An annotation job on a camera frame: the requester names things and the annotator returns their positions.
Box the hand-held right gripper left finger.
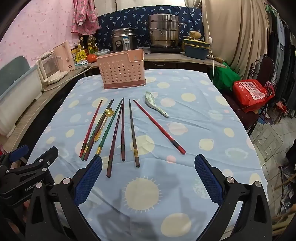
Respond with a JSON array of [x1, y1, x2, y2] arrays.
[[25, 156, 103, 241]]

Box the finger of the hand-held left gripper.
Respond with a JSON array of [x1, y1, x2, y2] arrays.
[[5, 146, 59, 183], [0, 145, 29, 167]]

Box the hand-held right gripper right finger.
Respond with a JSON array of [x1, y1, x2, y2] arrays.
[[195, 154, 272, 241]]

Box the red twisted chopstick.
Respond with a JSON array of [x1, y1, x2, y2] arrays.
[[79, 100, 103, 157]]

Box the dark brown straight chopstick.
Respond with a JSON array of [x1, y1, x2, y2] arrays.
[[128, 99, 140, 168]]

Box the red straight chopstick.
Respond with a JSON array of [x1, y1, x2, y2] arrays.
[[133, 100, 186, 155]]

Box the green twisted chopstick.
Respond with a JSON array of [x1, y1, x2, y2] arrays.
[[80, 99, 114, 161], [95, 98, 123, 156]]

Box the white ceramic soup spoon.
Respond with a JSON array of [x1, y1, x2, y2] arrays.
[[144, 91, 170, 117]]

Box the pink perforated utensil basket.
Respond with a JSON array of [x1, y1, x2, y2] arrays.
[[96, 48, 147, 90]]

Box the purple twisted chopstick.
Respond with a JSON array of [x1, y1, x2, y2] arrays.
[[121, 98, 126, 162], [106, 103, 123, 178]]

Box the white storage bin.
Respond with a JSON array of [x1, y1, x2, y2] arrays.
[[0, 56, 43, 136]]

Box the blue planet print tablecloth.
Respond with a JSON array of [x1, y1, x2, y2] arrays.
[[24, 69, 269, 241]]

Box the gold flower spoon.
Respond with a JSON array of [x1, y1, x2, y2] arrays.
[[94, 108, 115, 142]]

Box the white glass kettle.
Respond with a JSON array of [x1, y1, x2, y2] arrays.
[[36, 54, 67, 85]]

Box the red printed bag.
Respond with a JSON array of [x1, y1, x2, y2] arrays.
[[232, 79, 275, 113]]

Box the pink electric kettle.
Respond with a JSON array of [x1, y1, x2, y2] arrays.
[[53, 41, 76, 71]]

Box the green plastic bag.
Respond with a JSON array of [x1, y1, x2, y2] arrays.
[[212, 62, 241, 91]]

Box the yellow cooking oil bottle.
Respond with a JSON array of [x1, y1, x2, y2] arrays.
[[87, 35, 99, 55]]

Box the pink patterned sheet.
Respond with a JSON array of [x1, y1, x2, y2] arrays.
[[0, 0, 81, 79]]

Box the dark red metal chair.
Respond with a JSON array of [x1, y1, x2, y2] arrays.
[[220, 57, 278, 137]]

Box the blue plastic basin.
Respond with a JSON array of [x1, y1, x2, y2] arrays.
[[184, 45, 211, 60]]

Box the black induction cooker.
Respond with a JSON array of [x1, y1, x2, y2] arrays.
[[148, 46, 184, 54]]

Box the silver rice cooker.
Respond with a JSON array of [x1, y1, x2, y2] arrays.
[[110, 28, 138, 52]]

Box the yellow plastic basin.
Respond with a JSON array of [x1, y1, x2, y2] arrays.
[[183, 38, 210, 47]]

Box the pink floral garment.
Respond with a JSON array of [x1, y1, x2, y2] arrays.
[[71, 0, 100, 35]]

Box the hanging dark clothes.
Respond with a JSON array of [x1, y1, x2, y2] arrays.
[[266, 9, 296, 105]]

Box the beige curtain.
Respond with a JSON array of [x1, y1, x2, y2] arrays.
[[201, 0, 274, 80]]

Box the stainless steel steamer pot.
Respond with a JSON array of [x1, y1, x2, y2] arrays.
[[147, 14, 186, 48]]

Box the blue floral cloth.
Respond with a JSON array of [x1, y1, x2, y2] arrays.
[[96, 5, 205, 50]]

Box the white kettle cord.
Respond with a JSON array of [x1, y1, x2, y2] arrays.
[[47, 65, 92, 92]]

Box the white cable with switch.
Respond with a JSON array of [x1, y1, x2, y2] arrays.
[[203, 0, 214, 84]]

